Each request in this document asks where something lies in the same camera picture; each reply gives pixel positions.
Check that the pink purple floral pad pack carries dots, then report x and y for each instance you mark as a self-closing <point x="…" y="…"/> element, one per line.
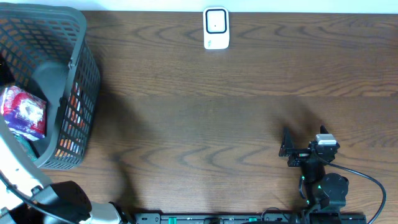
<point x="24" y="113"/>

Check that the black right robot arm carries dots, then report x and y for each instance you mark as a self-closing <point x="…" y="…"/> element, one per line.
<point x="325" y="193"/>

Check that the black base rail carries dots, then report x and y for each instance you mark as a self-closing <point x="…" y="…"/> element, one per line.
<point x="272" y="217"/>

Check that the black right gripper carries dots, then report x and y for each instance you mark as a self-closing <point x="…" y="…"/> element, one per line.
<point x="300" y="155"/>

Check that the teal snack packet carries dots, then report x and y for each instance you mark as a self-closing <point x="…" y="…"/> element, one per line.
<point x="24" y="140"/>

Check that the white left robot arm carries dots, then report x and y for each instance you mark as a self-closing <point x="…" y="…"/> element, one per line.
<point x="30" y="196"/>

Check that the grey plastic shopping basket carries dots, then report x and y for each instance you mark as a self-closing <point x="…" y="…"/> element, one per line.
<point x="46" y="54"/>

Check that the white barcode scanner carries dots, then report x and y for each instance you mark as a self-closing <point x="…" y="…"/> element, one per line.
<point x="216" y="34"/>

